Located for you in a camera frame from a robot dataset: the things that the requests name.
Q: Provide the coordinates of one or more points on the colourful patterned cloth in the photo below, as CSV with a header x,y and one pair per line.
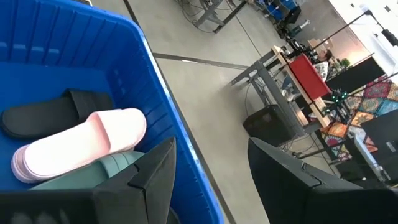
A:
x,y
373,96

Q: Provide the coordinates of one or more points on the grey metal table frame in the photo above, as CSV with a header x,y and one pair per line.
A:
x,y
211,14

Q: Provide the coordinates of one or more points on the pink slide sandal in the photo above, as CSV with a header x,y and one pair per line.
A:
x,y
77,146

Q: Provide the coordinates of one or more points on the wooden table with grey legs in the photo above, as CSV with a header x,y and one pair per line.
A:
x,y
273,90

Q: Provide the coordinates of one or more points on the person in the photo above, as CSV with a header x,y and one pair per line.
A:
x,y
323,65

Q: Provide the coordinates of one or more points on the black panel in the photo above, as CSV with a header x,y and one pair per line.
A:
x,y
357,76

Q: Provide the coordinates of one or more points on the blue storage crates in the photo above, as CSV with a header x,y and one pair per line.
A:
x,y
280,7

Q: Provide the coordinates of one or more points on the blue plastic bin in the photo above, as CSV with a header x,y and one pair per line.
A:
x,y
62,46

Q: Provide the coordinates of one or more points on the black flat monitor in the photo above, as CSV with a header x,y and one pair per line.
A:
x,y
382,137

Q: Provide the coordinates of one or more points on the dark grey slide sandal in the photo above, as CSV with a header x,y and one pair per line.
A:
x,y
40,118

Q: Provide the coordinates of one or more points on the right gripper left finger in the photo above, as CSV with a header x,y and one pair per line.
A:
x,y
146,193

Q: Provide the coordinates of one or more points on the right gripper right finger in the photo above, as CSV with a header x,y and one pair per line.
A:
x,y
311,199

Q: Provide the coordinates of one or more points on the red board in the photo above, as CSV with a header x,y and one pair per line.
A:
x,y
308,77

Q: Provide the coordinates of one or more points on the thin black stand pole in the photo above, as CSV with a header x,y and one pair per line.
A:
x,y
342,28

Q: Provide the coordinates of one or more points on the black box on floor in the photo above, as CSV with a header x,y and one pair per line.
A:
x,y
267,124

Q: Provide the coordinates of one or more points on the green slide sandal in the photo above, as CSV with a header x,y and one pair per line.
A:
x,y
87,177

